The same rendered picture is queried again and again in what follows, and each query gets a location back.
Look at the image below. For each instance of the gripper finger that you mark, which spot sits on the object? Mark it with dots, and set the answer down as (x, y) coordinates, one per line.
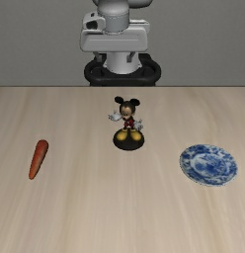
(98, 57)
(130, 57)

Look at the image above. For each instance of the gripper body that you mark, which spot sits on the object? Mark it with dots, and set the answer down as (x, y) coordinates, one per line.
(114, 41)

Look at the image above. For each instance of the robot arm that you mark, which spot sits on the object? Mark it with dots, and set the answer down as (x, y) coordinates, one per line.
(115, 18)

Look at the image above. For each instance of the orange carrot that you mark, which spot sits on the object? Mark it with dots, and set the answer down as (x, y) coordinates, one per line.
(38, 158)

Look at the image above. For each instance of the blue and white plate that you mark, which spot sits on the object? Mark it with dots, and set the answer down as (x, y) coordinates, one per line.
(208, 164)

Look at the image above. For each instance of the small toy figure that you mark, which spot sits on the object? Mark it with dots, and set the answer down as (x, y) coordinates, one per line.
(128, 125)

